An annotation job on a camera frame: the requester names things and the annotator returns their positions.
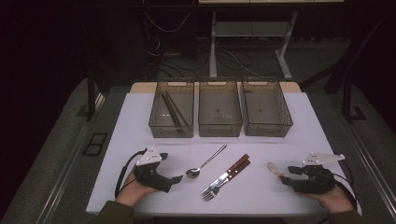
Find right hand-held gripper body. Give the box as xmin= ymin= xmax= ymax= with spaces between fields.
xmin=292 ymin=152 xmax=347 ymax=194

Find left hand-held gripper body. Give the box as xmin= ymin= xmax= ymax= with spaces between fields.
xmin=134 ymin=146 xmax=175 ymax=194

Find steel fork with wooden handle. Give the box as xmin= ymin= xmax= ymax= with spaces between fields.
xmin=201 ymin=159 xmax=251 ymax=203

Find smoky clear plastic bin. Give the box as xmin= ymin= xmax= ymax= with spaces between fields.
xmin=197 ymin=77 xmax=244 ymax=138
xmin=148 ymin=78 xmax=195 ymax=139
xmin=241 ymin=77 xmax=294 ymax=137

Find steel knife with wooden handle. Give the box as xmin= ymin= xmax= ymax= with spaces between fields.
xmin=201 ymin=153 xmax=250 ymax=195

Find person's left hand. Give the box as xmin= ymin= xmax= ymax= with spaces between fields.
xmin=114 ymin=171 xmax=161 ymax=208

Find person's right hand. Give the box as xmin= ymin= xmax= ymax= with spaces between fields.
xmin=299 ymin=183 xmax=357 ymax=215

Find steel spoon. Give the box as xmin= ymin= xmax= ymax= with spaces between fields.
xmin=185 ymin=144 xmax=228 ymax=179

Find black metal stand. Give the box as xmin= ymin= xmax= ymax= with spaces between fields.
xmin=340 ymin=76 xmax=368 ymax=124

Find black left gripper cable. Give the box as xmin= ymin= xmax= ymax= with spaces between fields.
xmin=114 ymin=148 xmax=148 ymax=198

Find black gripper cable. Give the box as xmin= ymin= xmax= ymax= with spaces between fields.
xmin=323 ymin=153 xmax=359 ymax=210
xmin=114 ymin=148 xmax=148 ymax=198

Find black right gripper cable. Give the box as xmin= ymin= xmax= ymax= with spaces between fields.
xmin=323 ymin=153 xmax=359 ymax=210

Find black floor outlet frame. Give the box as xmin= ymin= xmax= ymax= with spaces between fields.
xmin=81 ymin=132 xmax=108 ymax=158

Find black floor cables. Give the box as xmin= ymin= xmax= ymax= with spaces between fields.
xmin=155 ymin=36 xmax=281 ymax=78

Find grey metal desk frame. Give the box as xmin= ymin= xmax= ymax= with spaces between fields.
xmin=208 ymin=10 xmax=299 ymax=81

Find hanging light cable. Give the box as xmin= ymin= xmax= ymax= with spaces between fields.
xmin=144 ymin=10 xmax=191 ymax=34

